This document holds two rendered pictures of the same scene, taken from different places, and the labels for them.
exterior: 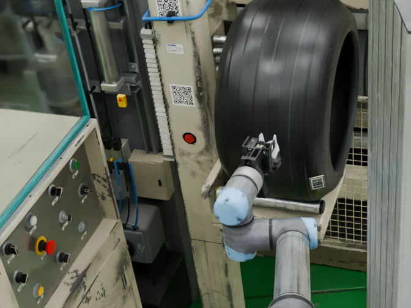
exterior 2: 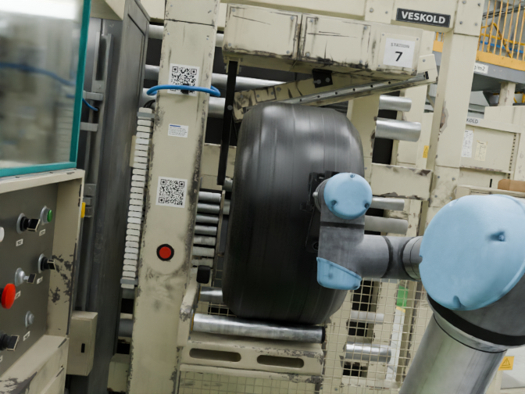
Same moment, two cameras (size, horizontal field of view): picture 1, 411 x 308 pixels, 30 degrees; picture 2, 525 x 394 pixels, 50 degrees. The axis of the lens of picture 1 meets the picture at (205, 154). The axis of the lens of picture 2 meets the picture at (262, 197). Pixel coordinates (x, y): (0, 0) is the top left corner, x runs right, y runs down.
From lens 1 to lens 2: 1.33 m
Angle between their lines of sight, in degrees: 41
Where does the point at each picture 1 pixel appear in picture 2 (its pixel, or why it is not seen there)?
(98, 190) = (51, 285)
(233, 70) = (266, 131)
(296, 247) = not seen: hidden behind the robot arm
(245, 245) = (358, 259)
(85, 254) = (25, 363)
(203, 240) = not seen: outside the picture
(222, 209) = (345, 189)
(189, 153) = (160, 274)
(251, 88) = (290, 148)
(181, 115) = (162, 219)
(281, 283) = not seen: hidden behind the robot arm
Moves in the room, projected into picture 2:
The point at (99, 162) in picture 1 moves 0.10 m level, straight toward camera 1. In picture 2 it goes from (69, 235) to (85, 245)
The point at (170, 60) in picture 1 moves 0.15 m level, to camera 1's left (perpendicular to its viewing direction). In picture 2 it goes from (169, 145) to (110, 139)
